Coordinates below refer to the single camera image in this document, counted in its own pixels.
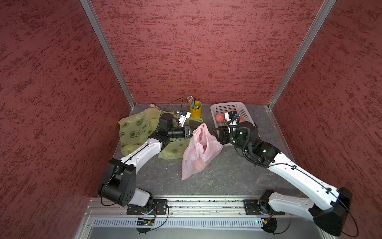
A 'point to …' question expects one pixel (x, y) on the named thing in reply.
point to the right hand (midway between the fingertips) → (214, 132)
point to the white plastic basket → (222, 108)
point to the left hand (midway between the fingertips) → (198, 133)
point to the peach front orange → (198, 165)
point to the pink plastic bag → (198, 151)
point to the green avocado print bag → (136, 128)
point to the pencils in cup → (192, 101)
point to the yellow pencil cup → (196, 112)
